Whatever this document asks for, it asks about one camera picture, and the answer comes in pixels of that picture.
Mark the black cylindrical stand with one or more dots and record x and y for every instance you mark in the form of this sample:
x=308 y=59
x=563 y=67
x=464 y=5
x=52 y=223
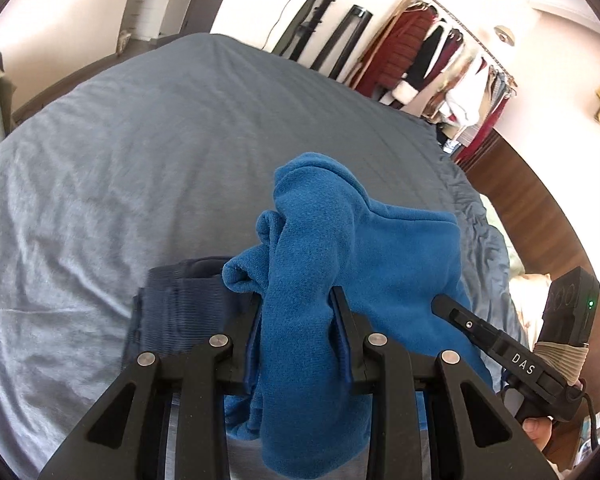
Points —
x=343 y=40

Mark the arched wall shelf niche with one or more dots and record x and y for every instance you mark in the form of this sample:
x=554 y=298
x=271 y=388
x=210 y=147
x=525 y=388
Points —
x=147 y=0

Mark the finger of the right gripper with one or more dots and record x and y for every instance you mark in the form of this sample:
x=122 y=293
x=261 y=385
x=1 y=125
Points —
x=479 y=332

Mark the folded navy blue garment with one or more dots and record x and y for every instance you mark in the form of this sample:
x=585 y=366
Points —
x=179 y=306

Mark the black ladder rack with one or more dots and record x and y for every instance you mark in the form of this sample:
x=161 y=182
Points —
x=301 y=29

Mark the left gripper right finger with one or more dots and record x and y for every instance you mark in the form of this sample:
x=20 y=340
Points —
x=470 y=433

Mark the person's right hand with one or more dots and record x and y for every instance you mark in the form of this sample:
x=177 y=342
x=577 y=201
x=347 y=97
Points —
x=539 y=430

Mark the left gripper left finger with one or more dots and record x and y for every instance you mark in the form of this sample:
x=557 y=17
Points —
x=124 y=435

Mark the grey-blue bed duvet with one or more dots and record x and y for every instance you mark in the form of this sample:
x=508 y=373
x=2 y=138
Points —
x=166 y=157

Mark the cream floral pillow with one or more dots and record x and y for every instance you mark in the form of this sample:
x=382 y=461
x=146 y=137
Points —
x=529 y=293

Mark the bright blue fleece pants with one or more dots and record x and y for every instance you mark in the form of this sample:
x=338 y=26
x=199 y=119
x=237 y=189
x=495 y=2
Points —
x=325 y=231

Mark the clothes rack with garments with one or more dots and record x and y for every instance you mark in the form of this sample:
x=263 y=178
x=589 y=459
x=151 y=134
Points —
x=425 y=61

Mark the wooden headboard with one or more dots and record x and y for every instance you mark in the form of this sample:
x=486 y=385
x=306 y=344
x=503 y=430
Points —
x=540 y=231

